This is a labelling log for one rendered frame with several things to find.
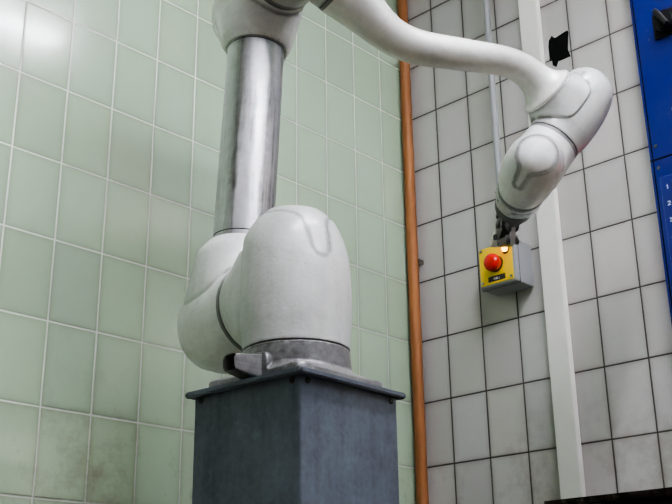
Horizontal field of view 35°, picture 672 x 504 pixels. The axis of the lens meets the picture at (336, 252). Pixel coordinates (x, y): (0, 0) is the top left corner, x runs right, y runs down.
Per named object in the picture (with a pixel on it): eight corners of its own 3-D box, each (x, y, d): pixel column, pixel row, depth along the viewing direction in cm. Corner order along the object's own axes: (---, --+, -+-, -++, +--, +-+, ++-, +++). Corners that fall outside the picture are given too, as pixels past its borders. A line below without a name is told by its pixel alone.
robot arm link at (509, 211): (499, 210, 194) (494, 222, 200) (548, 210, 194) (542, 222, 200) (496, 165, 197) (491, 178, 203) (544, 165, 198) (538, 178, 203)
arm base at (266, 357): (182, 387, 144) (183, 348, 146) (293, 411, 160) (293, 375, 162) (278, 364, 133) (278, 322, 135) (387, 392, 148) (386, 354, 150)
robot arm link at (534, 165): (531, 224, 193) (569, 172, 197) (549, 190, 179) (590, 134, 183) (482, 191, 195) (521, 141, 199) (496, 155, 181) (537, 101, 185)
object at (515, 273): (497, 297, 241) (495, 256, 245) (535, 287, 235) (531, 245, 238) (478, 290, 236) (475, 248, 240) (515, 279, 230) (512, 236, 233)
